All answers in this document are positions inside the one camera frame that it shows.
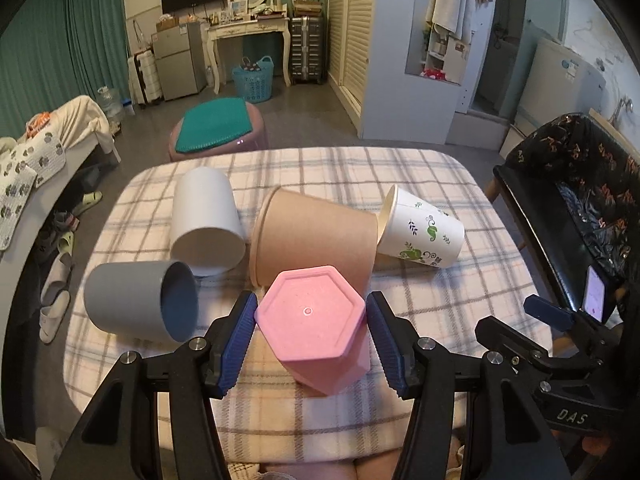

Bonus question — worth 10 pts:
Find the pink faceted cup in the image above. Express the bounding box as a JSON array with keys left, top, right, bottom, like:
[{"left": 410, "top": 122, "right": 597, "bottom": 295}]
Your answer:
[{"left": 255, "top": 266, "right": 371, "bottom": 396}]

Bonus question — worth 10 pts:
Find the grey plastic cup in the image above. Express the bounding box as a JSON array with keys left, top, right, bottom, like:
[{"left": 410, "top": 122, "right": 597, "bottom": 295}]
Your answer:
[{"left": 84, "top": 260, "right": 198, "bottom": 344}]

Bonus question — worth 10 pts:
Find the white floral paper cup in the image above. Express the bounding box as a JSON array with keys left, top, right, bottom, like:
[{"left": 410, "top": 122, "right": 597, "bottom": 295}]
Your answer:
[{"left": 376, "top": 184, "right": 465, "bottom": 268}]

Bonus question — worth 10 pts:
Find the brown paper cup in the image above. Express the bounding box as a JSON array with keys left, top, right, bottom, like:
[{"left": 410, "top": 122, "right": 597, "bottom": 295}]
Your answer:
[{"left": 248, "top": 186, "right": 378, "bottom": 295}]

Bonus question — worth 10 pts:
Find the smartphone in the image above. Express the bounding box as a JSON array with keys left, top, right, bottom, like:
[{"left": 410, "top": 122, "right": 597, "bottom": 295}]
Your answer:
[{"left": 582, "top": 266, "right": 605, "bottom": 322}]

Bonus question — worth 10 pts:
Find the white slipper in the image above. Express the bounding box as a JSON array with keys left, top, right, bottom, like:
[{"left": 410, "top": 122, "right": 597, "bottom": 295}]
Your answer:
[{"left": 39, "top": 290, "right": 70, "bottom": 344}]

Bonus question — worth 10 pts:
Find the plaid table cloth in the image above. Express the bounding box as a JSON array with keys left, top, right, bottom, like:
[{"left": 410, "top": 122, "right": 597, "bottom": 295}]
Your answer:
[{"left": 63, "top": 146, "right": 552, "bottom": 464}]

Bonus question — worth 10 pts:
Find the black chair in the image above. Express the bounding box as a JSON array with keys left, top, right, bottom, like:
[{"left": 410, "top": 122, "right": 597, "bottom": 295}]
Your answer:
[{"left": 484, "top": 112, "right": 640, "bottom": 321}]

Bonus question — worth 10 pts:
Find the black floral garment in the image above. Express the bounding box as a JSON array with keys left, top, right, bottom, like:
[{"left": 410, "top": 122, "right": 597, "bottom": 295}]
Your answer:
[{"left": 506, "top": 113, "right": 639, "bottom": 285}]

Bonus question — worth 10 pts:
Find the patterned white towel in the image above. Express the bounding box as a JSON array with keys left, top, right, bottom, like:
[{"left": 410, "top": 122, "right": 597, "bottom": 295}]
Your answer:
[{"left": 0, "top": 131, "right": 66, "bottom": 252}]

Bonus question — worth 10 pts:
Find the bed with beige blanket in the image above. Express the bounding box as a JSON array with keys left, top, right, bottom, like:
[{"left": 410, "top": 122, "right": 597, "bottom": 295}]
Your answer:
[{"left": 0, "top": 94, "right": 122, "bottom": 436}]

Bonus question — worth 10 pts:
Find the white washing machine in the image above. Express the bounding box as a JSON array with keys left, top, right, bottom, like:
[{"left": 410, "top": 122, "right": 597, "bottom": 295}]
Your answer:
[{"left": 514, "top": 38, "right": 606, "bottom": 136}]

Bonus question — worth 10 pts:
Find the pink round stool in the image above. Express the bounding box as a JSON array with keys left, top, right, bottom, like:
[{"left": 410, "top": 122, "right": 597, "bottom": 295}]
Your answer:
[{"left": 167, "top": 101, "right": 268, "bottom": 162}]

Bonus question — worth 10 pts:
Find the teal cushion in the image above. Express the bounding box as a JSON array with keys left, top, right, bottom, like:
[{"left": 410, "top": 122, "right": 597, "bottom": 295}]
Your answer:
[{"left": 175, "top": 98, "right": 252, "bottom": 154}]

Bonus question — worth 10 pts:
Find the water bottle jug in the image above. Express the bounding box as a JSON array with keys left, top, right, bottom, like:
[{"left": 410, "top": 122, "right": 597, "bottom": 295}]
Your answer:
[{"left": 96, "top": 86, "right": 124, "bottom": 125}]

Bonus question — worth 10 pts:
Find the white suitcase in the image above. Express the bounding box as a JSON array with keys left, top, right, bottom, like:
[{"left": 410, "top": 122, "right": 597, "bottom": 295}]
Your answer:
[{"left": 127, "top": 50, "right": 164, "bottom": 106}]

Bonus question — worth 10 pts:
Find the blue laundry basket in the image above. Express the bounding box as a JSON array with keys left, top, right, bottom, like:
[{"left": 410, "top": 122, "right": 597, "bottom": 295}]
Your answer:
[{"left": 232, "top": 55, "right": 274, "bottom": 104}]

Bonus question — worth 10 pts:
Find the small silver fridge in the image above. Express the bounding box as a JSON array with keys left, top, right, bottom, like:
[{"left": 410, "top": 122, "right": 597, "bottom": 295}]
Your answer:
[{"left": 152, "top": 22, "right": 207, "bottom": 101}]

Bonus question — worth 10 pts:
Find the teal curtain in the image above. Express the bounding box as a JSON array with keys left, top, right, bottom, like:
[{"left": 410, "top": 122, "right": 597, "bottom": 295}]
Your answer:
[{"left": 1, "top": 0, "right": 129, "bottom": 138}]

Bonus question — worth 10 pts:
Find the white dressing table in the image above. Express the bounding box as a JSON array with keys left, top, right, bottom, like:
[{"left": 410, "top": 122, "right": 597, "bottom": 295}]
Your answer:
[{"left": 205, "top": 16, "right": 292, "bottom": 94}]

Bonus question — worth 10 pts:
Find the black suitcase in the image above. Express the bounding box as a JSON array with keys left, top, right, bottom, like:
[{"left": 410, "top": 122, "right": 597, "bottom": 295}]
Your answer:
[{"left": 290, "top": 16, "right": 326, "bottom": 84}]

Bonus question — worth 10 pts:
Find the louvered wardrobe door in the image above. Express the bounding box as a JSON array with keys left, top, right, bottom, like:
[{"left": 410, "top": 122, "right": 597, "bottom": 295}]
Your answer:
[{"left": 328, "top": 0, "right": 374, "bottom": 122}]

